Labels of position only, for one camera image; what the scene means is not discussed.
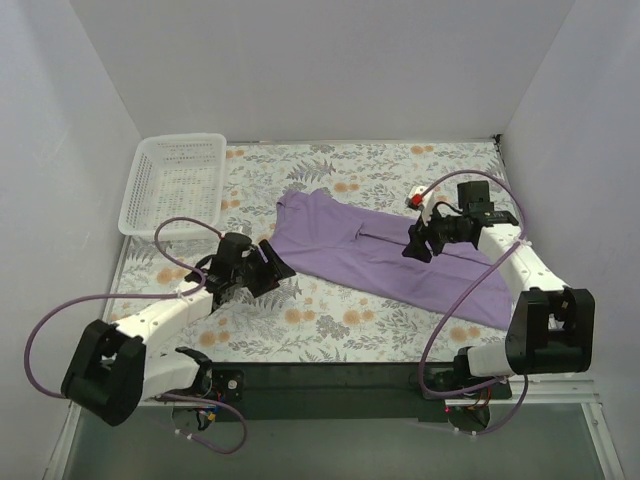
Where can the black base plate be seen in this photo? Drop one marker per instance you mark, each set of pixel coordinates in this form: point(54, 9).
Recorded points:
point(313, 391)

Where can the aluminium frame rail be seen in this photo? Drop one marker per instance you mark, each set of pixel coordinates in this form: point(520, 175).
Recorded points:
point(542, 428)

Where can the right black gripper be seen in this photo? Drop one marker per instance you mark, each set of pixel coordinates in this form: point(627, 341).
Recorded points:
point(427, 237)

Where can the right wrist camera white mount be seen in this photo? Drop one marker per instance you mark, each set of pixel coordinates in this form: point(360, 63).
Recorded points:
point(421, 198)

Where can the white plastic basket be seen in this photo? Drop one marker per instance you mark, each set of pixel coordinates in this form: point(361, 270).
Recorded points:
point(179, 175)

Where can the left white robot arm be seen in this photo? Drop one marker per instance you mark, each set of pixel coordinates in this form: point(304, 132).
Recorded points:
point(116, 366)

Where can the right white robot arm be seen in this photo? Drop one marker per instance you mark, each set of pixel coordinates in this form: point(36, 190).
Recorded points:
point(552, 326)

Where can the purple t shirt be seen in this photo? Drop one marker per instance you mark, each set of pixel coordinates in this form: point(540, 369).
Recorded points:
point(362, 249)

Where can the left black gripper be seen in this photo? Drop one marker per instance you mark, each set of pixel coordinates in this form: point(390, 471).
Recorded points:
point(261, 270)

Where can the floral table cloth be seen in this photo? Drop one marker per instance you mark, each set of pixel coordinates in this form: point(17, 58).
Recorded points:
point(307, 319)

